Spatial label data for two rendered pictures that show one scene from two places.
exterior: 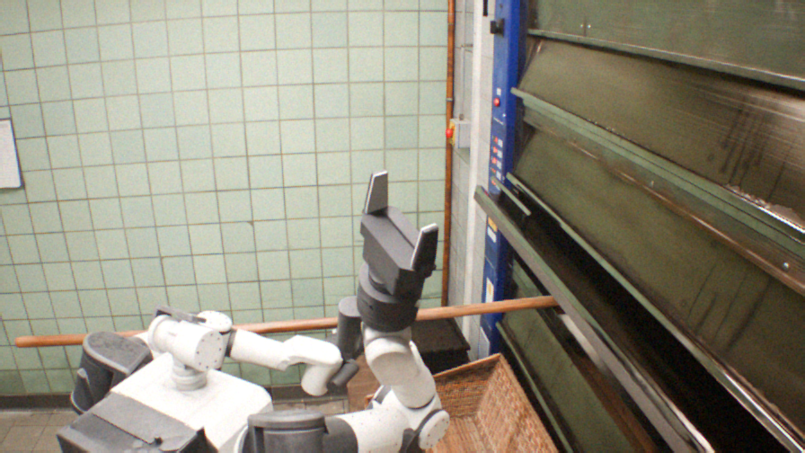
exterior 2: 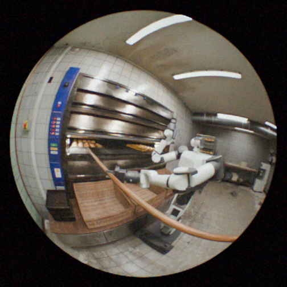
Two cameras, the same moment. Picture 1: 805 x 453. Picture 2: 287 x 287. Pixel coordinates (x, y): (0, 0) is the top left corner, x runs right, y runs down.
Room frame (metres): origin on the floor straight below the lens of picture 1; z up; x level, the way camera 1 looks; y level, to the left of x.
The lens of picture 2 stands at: (1.47, 0.62, 1.46)
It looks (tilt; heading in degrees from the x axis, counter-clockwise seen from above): 5 degrees down; 235
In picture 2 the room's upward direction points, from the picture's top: 8 degrees clockwise
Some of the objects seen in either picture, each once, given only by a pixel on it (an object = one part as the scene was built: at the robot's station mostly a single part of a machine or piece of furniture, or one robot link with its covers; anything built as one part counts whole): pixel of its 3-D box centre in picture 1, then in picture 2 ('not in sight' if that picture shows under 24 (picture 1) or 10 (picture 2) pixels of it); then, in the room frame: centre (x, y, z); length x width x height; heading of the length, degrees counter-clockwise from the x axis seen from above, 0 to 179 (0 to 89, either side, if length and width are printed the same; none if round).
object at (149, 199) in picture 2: not in sight; (141, 190); (0.78, -0.24, 0.72); 0.56 x 0.49 x 0.28; 7
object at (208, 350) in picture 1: (186, 348); (197, 144); (0.76, 0.34, 1.46); 0.10 x 0.07 x 0.09; 65
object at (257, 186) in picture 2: not in sight; (261, 177); (-3.33, 3.28, 0.66); 0.92 x 0.59 x 1.32; 99
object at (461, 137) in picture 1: (460, 132); (27, 124); (2.32, -0.23, 1.46); 0.10 x 0.07 x 0.10; 9
